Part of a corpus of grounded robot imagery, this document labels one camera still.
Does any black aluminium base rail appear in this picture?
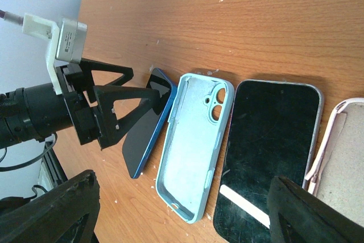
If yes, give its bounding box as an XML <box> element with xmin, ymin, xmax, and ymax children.
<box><xmin>37</xmin><ymin>149</ymin><xmax>68</xmax><ymax>191</ymax></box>

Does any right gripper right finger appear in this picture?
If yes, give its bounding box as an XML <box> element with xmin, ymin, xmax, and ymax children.
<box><xmin>267</xmin><ymin>176</ymin><xmax>363</xmax><ymax>242</ymax></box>

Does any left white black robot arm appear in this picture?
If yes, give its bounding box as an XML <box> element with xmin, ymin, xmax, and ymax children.
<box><xmin>1</xmin><ymin>59</ymin><xmax>163</xmax><ymax>149</ymax></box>

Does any silver edged smartphone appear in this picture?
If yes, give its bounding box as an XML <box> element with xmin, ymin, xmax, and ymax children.
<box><xmin>213</xmin><ymin>80</ymin><xmax>323</xmax><ymax>242</ymax></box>

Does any light blue phone case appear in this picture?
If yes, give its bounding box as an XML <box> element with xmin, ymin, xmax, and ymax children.
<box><xmin>156</xmin><ymin>73</ymin><xmax>234</xmax><ymax>224</ymax></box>

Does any pink phone case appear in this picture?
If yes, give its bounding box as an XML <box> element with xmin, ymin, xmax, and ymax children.
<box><xmin>304</xmin><ymin>98</ymin><xmax>363</xmax><ymax>226</ymax></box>

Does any blue edged smartphone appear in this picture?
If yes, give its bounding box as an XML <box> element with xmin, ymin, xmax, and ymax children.
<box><xmin>122</xmin><ymin>68</ymin><xmax>177</xmax><ymax>179</ymax></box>

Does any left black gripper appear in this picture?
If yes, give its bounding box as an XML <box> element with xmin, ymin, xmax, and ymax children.
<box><xmin>56</xmin><ymin>58</ymin><xmax>160</xmax><ymax>150</ymax></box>

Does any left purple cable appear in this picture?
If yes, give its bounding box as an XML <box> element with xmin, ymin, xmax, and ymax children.
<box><xmin>0</xmin><ymin>9</ymin><xmax>24</xmax><ymax>27</ymax></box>

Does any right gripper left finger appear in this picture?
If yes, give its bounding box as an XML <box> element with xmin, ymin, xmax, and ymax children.
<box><xmin>1</xmin><ymin>170</ymin><xmax>100</xmax><ymax>242</ymax></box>

